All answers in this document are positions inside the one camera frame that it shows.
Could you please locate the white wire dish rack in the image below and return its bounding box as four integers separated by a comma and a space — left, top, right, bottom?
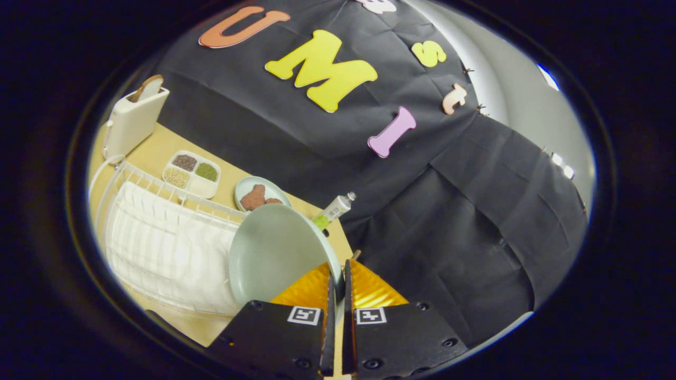
94, 161, 249, 317

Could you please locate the green tea bottle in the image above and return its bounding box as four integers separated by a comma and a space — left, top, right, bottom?
312, 192, 357, 232

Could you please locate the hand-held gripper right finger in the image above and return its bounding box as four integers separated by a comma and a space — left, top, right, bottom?
342, 258, 471, 379

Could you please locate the white toaster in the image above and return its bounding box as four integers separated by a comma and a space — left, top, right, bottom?
102, 87, 171, 163

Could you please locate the toast slice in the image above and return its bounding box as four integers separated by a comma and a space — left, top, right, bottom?
128, 74, 164, 103

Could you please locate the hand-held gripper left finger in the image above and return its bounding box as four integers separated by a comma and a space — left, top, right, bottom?
205, 262, 337, 379

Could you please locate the white divided grain tray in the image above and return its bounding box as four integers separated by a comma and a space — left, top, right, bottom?
162, 150, 221, 200

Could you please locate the light green plate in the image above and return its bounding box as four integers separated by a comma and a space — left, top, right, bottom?
228, 204, 344, 308

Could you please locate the small green plate with patties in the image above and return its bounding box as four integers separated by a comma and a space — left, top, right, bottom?
234, 176, 293, 213

